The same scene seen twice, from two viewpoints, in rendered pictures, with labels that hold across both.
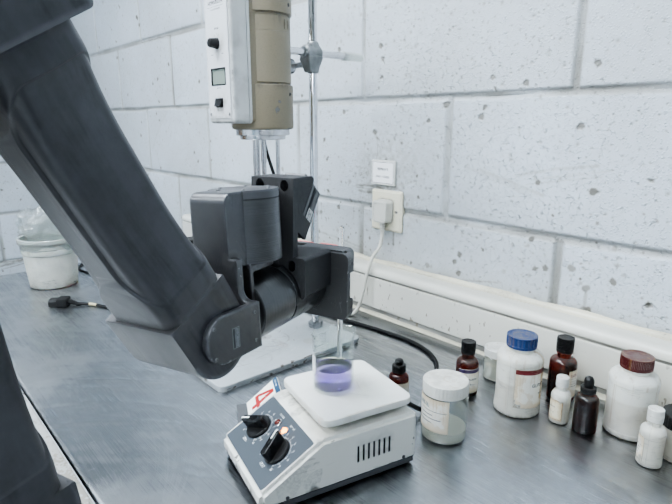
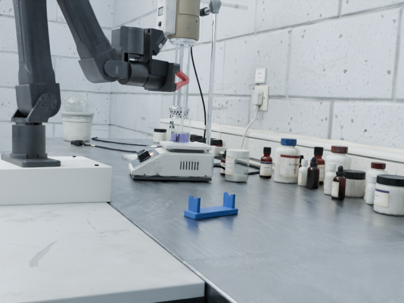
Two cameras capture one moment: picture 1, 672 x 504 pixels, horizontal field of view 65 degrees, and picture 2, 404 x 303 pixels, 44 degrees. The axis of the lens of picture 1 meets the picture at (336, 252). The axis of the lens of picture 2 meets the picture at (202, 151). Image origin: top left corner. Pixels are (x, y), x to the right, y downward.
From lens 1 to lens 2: 0.78 m
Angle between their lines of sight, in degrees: 18
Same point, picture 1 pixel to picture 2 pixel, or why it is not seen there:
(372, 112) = (258, 41)
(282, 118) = (190, 32)
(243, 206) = (128, 32)
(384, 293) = (252, 146)
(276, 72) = (189, 9)
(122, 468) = not seen: hidden behind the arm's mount
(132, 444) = not seen: hidden behind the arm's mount
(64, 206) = (68, 13)
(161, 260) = (93, 35)
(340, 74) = (245, 20)
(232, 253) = (121, 46)
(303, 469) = (153, 163)
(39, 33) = not seen: outside the picture
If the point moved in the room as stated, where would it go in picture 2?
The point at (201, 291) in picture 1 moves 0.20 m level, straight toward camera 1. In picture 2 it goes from (105, 49) to (79, 36)
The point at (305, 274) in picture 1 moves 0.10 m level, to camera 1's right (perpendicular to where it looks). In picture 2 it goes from (153, 64) to (195, 66)
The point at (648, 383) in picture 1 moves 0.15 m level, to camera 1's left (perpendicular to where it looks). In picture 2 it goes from (339, 157) to (276, 152)
